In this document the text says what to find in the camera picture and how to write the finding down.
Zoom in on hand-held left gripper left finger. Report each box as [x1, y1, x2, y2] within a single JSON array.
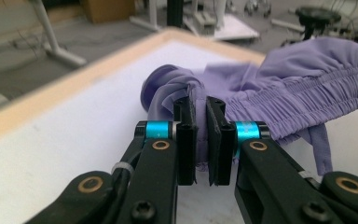
[[134, 95, 200, 187]]

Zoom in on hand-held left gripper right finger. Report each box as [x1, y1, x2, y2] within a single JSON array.
[[205, 95, 271, 187]]

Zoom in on purple shorts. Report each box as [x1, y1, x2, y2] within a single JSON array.
[[140, 36, 358, 176]]

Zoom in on white table mat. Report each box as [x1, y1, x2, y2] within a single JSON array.
[[0, 40, 358, 224]]

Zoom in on white machine base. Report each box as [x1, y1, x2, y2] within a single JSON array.
[[183, 0, 261, 42]]

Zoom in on white furniture foot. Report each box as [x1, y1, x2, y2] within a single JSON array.
[[129, 0, 162, 32]]

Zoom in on large cardboard box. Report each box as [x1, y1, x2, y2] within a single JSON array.
[[79, 0, 137, 24]]

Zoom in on left hand-held gripper cable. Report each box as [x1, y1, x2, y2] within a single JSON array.
[[101, 146, 145, 224]]

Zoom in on white table frame legs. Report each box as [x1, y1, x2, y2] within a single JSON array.
[[0, 0, 88, 107]]

